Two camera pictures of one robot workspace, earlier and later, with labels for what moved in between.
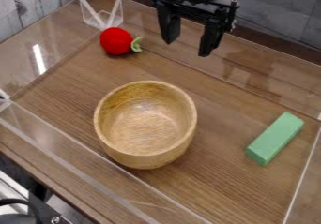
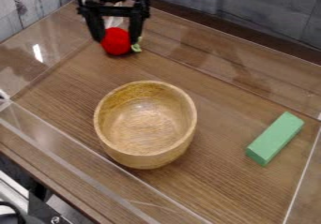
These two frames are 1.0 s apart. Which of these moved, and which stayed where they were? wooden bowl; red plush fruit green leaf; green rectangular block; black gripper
Moved: black gripper
Stayed: wooden bowl; red plush fruit green leaf; green rectangular block
